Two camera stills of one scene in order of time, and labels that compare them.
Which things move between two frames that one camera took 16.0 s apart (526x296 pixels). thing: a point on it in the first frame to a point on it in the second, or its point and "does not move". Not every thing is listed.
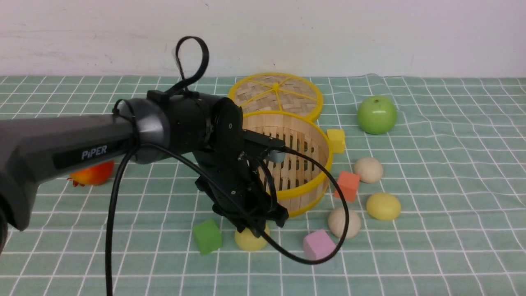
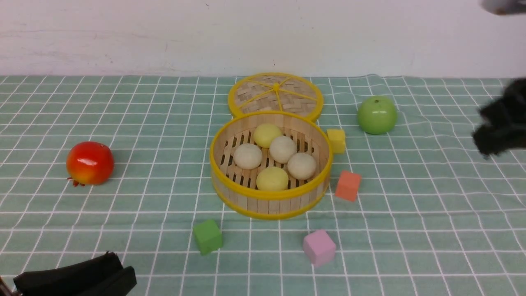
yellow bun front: [246, 240] to [272, 178]
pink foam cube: [317, 245] does not move
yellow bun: [384, 206] to [264, 133]
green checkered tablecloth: [434, 171] does not move
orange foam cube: [348, 183] does not move
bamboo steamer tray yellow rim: [298, 183] does not move
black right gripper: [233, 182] to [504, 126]
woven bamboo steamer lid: [276, 91] does not move
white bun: [370, 169] to [301, 166]
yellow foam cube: [337, 138] does not move
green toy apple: [377, 115] does not move
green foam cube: [208, 237] does not move
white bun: [337, 222] to [281, 148]
